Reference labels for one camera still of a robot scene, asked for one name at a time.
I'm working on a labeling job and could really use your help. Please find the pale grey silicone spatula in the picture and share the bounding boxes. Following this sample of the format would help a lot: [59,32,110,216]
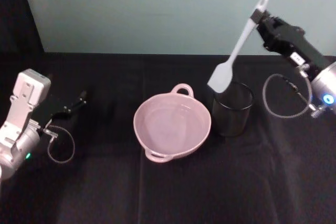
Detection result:
[206,0,269,94]

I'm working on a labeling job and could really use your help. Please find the black cylindrical utensil cup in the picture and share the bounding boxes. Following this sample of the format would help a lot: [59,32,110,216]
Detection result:
[212,80,254,138]

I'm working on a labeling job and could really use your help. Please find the thin right gripper cable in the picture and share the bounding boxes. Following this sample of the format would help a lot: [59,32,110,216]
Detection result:
[262,73,316,118]

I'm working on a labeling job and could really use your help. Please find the black hanging backdrop cloth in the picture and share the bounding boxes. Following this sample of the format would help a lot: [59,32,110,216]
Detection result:
[0,0,45,55]

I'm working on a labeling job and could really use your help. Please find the pink two-handled bowl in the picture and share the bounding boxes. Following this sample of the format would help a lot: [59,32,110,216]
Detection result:
[132,83,213,163]

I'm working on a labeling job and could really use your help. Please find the thin gripper cable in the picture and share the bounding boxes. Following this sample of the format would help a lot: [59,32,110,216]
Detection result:
[41,125,76,165]
[262,73,316,118]

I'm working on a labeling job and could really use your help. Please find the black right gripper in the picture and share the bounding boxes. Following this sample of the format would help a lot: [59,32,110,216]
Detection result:
[250,9,333,78]

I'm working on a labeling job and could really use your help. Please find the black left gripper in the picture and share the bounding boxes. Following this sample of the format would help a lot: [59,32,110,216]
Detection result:
[29,90,88,132]

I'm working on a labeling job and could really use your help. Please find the thin left gripper cable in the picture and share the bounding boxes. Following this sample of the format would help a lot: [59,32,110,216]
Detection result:
[41,125,76,165]

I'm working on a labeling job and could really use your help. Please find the black table cloth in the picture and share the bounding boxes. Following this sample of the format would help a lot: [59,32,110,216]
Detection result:
[0,49,336,224]

